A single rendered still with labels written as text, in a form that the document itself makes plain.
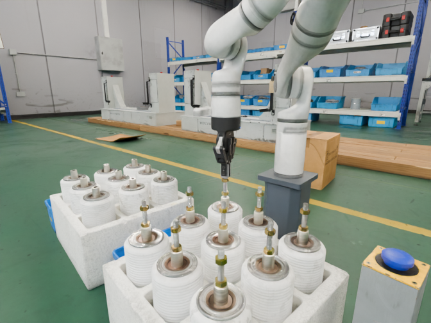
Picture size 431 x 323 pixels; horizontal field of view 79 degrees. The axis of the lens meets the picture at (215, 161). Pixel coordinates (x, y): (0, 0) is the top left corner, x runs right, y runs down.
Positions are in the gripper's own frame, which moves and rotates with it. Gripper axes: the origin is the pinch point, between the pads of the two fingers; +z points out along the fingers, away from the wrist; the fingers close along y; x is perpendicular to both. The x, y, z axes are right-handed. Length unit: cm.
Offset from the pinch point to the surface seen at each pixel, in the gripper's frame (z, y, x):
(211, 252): 11.3, -20.2, -3.9
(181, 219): 10.5, -10.9, 7.9
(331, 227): 36, 49, -32
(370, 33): -109, 433, -91
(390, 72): -50, 418, -123
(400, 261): 3.3, -24.1, -33.9
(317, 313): 19.3, -19.9, -24.5
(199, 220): 10.6, -9.6, 3.6
